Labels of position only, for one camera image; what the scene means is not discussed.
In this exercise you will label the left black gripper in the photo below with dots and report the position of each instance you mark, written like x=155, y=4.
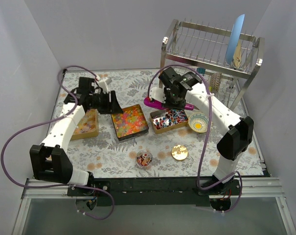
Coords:
x=110, y=102

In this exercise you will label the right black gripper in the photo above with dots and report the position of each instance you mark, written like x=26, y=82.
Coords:
x=175, y=104

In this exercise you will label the gold tin with jelly candies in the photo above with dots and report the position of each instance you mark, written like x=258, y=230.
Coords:
x=130, y=124

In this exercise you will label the magenta plastic scoop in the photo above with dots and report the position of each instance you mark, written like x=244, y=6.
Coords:
x=158, y=105

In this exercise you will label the gold tin with lollipops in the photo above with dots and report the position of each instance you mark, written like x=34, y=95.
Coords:
x=168, y=119

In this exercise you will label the gold tin with pale candies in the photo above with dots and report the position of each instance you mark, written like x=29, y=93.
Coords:
x=88, y=126

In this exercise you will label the clear glass jar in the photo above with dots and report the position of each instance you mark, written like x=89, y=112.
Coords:
x=144, y=159

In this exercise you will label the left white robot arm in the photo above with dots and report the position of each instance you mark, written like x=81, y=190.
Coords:
x=49, y=159

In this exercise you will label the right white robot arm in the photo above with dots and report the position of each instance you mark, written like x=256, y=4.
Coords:
x=236, y=130

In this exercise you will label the teal cup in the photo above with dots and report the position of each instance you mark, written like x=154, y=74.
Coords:
x=201, y=70

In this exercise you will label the patterned ceramic bowl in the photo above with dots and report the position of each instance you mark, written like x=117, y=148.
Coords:
x=198, y=122

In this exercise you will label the patterned mug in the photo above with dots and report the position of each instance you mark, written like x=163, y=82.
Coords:
x=215, y=81

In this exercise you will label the round gold lid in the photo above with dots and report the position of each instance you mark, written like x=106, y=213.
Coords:
x=179, y=152

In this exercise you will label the floral tablecloth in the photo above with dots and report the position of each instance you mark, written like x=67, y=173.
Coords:
x=108, y=157

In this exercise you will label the steel dish rack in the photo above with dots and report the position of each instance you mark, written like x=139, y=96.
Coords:
x=205, y=46

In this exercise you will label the cream patterned plate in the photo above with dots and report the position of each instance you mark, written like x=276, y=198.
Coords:
x=236, y=62

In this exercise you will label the blue plate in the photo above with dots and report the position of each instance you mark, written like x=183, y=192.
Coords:
x=234, y=38

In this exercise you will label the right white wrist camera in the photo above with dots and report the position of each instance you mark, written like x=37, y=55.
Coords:
x=157, y=94

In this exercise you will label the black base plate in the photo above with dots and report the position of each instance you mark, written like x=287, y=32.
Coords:
x=161, y=191

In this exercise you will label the aluminium rail frame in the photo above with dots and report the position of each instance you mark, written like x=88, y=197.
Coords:
x=253, y=187

